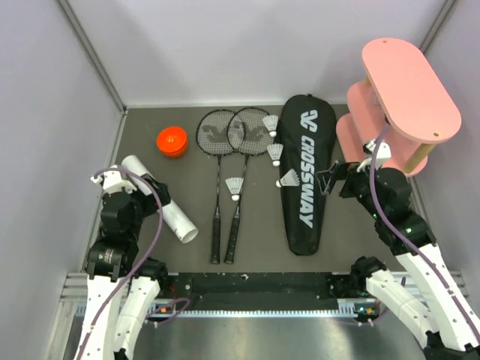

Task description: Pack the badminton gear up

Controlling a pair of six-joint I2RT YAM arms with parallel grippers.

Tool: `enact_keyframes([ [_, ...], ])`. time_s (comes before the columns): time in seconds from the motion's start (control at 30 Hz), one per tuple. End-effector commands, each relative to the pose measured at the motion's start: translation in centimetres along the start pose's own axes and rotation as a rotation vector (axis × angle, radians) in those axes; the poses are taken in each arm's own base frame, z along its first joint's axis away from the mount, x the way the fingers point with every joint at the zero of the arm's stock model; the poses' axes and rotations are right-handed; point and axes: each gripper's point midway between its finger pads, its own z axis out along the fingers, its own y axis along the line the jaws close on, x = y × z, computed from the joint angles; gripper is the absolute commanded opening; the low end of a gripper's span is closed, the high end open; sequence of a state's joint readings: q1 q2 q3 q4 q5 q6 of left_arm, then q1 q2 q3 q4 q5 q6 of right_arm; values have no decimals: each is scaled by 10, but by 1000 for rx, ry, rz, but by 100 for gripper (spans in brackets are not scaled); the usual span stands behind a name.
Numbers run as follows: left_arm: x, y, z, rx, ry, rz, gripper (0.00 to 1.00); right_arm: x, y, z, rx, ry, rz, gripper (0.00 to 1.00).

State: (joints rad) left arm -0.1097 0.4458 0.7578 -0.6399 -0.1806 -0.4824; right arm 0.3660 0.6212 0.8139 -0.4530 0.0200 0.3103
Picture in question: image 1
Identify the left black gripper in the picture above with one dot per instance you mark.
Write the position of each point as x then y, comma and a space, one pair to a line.
160, 188

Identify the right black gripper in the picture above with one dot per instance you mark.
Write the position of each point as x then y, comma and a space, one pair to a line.
338, 169

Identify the white shuttlecock tube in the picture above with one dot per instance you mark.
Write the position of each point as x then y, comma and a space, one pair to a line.
173, 216

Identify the white shuttlecock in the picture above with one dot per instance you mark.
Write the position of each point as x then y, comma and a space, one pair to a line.
289, 179
234, 185
275, 151
271, 123

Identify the white shuttlecock top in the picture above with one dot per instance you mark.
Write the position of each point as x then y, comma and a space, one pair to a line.
271, 123

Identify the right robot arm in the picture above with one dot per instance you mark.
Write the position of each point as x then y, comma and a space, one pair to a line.
440, 319

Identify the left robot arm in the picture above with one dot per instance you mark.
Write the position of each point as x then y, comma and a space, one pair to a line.
120, 288

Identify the right black badminton racket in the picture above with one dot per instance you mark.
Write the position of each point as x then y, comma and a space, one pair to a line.
247, 135

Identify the black badminton racket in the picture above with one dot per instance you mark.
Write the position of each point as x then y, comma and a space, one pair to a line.
247, 135
211, 137

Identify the left black badminton racket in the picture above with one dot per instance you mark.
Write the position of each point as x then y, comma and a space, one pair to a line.
211, 137

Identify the black racket bag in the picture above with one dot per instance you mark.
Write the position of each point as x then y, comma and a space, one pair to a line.
306, 129

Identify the orange bowl stack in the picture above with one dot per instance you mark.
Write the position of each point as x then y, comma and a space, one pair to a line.
172, 142

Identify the pink tiered shelf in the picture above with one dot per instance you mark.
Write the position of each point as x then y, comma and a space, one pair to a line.
402, 93

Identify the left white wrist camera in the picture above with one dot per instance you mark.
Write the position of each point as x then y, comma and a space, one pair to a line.
113, 182

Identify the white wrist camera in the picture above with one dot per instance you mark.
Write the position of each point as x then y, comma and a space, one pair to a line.
375, 154
113, 182

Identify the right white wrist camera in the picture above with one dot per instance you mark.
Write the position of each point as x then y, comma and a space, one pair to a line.
375, 154

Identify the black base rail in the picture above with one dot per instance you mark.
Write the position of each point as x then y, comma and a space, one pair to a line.
260, 291

